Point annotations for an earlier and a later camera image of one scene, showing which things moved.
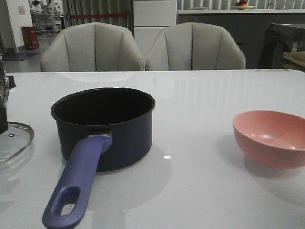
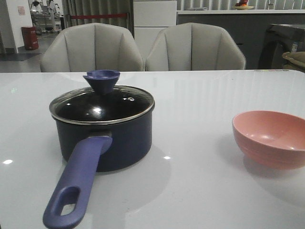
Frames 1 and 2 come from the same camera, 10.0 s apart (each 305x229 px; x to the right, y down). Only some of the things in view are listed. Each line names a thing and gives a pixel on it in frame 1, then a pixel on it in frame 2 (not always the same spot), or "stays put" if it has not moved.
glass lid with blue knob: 17,137 -> 102,102
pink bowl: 271,139 stays put
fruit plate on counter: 243,5 stays put
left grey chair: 92,47 stays put
